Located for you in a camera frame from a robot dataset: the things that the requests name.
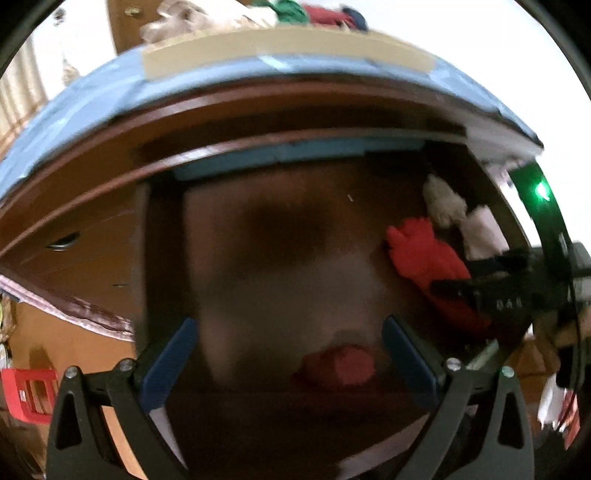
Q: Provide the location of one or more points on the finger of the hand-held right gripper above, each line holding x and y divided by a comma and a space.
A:
498, 262
461, 288

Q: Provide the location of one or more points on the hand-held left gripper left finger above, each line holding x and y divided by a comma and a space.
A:
171, 364

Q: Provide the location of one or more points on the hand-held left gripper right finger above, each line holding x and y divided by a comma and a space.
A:
408, 364

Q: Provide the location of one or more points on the dark blue underwear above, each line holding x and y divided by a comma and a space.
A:
358, 19

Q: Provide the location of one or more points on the green underwear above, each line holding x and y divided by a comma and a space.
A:
288, 9

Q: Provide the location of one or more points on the beige ribbed underwear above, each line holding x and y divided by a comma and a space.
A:
194, 21

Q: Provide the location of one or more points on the pink satin cloth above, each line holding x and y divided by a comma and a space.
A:
69, 309

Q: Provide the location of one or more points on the red plastic stool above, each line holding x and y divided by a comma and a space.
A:
25, 394

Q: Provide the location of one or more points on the blue plaid tablecloth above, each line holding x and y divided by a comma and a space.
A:
69, 115

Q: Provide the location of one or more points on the beige patterned curtain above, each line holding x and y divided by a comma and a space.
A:
21, 92

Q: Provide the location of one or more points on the wooden door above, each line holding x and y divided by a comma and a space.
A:
127, 27

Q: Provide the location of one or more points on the brass door knob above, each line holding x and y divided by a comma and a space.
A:
130, 10

